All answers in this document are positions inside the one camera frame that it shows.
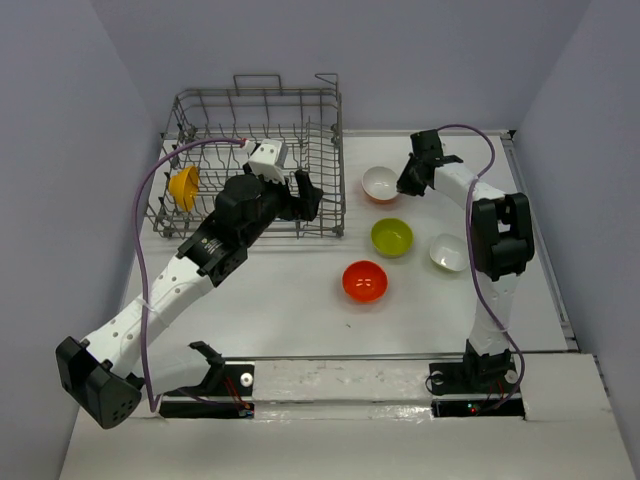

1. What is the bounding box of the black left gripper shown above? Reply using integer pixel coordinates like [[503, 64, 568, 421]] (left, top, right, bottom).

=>
[[240, 163, 323, 248]]

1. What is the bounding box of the white bowl orange outside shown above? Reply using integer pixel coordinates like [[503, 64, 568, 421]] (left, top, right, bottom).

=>
[[361, 166, 398, 204]]

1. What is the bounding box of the red orange bowl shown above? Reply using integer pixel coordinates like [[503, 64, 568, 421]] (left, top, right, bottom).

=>
[[341, 260, 389, 303]]

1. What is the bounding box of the yellow bowl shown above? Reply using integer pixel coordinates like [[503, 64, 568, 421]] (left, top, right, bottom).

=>
[[168, 166, 200, 212]]

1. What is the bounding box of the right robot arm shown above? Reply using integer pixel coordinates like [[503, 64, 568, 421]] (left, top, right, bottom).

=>
[[396, 129, 535, 396]]

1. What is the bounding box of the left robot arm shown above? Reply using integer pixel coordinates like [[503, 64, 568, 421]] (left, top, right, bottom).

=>
[[55, 170, 324, 429]]

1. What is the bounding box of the lime green bowl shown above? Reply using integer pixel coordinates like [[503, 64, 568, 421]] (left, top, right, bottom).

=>
[[370, 218, 414, 258]]

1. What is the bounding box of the white bowl green outside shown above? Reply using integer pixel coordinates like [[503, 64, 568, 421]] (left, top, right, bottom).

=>
[[429, 233, 469, 273]]

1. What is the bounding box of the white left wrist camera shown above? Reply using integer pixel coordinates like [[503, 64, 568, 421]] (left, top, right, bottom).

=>
[[243, 139, 288, 185]]

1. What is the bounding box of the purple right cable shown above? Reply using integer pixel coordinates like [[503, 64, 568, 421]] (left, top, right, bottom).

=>
[[434, 123, 526, 414]]

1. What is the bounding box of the purple cable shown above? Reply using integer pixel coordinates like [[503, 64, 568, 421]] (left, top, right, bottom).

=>
[[135, 138, 256, 411], [434, 123, 526, 414]]

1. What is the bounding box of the grey wire dish rack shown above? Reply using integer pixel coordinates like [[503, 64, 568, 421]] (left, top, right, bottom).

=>
[[145, 73, 346, 239]]

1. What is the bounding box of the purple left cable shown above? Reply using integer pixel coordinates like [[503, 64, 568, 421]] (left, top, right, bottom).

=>
[[135, 138, 256, 411]]

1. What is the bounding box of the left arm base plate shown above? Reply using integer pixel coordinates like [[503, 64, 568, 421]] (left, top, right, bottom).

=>
[[159, 362, 255, 420]]

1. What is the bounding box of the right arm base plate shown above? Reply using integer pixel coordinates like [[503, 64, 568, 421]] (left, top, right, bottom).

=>
[[425, 362, 526, 419]]

